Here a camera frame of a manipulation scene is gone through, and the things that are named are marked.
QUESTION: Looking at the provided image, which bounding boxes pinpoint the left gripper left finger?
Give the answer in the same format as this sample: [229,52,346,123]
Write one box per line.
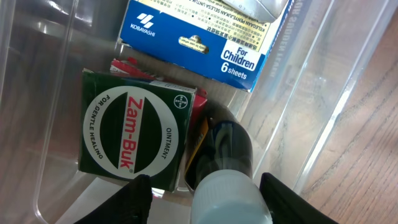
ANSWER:
[76,174,152,224]

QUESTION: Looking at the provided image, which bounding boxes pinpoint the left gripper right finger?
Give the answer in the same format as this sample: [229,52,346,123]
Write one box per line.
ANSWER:
[259,172,337,224]

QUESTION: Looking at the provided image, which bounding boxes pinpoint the clear plastic container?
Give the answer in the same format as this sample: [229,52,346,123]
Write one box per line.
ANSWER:
[1,1,397,223]

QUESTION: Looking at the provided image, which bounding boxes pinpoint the red medicine box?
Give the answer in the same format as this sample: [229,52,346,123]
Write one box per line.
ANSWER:
[110,57,207,130]

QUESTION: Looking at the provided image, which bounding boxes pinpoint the dark bottle white cap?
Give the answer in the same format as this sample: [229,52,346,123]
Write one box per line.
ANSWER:
[184,100,272,224]

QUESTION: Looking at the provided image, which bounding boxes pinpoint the blue white medicine box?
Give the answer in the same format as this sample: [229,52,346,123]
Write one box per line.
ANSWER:
[119,0,294,92]

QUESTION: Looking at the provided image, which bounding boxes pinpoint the green box round logo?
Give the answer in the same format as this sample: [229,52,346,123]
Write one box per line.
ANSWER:
[78,69,197,192]

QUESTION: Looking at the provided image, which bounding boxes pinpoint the white Panadol box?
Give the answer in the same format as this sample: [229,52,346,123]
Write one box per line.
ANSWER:
[223,0,288,22]

